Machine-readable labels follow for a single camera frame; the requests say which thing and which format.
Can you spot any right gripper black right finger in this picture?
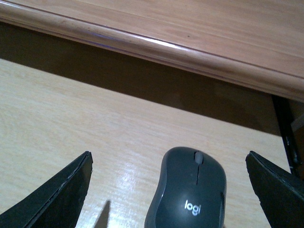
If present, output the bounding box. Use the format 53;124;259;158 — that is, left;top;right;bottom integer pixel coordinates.
246;151;304;228

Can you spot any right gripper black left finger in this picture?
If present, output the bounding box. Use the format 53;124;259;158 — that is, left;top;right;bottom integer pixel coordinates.
0;152;93;228

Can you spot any dark grey logi mouse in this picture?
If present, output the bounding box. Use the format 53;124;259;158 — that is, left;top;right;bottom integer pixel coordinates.
144;147;227;228

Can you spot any wooden keyboard tray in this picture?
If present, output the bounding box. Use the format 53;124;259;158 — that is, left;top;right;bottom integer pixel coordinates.
0;60;288;228

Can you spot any wooden desk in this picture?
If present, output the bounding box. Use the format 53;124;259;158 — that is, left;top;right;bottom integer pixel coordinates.
0;0;304;102

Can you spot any black drawer slide rail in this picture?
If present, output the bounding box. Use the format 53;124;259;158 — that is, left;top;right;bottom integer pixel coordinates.
272;95;302;178

